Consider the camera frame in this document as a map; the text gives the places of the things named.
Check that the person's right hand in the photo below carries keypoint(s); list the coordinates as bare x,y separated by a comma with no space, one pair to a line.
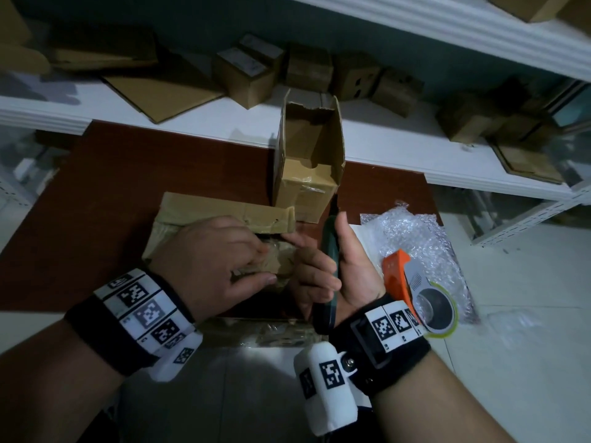
355,281

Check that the person's left hand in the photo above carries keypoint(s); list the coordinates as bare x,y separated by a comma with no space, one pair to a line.
208,262

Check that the white paper sheet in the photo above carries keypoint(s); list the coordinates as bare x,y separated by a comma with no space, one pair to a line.
365,244

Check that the green utility knife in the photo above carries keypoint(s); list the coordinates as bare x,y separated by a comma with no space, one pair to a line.
330,244

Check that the taped cardboard box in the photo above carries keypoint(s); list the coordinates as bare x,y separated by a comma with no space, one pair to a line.
208,209

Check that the person's left forearm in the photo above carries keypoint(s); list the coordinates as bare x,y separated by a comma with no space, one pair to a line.
46,392

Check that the person's right forearm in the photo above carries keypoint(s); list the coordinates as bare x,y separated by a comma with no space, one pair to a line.
425,410

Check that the flat cardboard sheet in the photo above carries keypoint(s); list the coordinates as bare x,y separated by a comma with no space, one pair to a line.
161,94

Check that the small white-labelled cardboard box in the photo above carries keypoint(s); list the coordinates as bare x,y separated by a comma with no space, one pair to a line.
261,46
244,85

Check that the medium cardboard box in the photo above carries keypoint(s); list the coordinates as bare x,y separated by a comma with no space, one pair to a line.
464,122

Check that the cardboard box under shelf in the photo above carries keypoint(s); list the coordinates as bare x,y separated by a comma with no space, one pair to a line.
55,139

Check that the small cardboard box dark holes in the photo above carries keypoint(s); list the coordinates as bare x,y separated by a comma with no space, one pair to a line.
356,80

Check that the flat cardboard stack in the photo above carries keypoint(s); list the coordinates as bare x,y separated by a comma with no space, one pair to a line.
526,165

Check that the folded flat cardboard box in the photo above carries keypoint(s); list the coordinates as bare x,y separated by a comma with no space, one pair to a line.
101,52

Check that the large flat cardboard box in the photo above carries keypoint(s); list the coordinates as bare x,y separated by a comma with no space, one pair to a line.
20,50

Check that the big open-flap cardboard box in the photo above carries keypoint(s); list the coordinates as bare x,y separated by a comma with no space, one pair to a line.
531,6

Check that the orange tape dispenser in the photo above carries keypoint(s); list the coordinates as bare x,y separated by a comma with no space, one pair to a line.
397,272

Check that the left black marker wristband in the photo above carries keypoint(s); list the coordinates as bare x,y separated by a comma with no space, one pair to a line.
147,309

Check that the clear bubble wrap sheet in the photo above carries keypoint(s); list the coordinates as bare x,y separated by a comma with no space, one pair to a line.
415,230

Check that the white metal shelf unit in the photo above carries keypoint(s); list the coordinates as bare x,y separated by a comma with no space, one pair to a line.
392,133

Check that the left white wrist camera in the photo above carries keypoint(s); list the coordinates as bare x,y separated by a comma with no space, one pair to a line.
175,359

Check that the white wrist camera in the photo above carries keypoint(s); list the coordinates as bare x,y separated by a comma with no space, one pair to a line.
175,359
328,392

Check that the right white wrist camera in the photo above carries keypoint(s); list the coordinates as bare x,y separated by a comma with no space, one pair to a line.
328,392

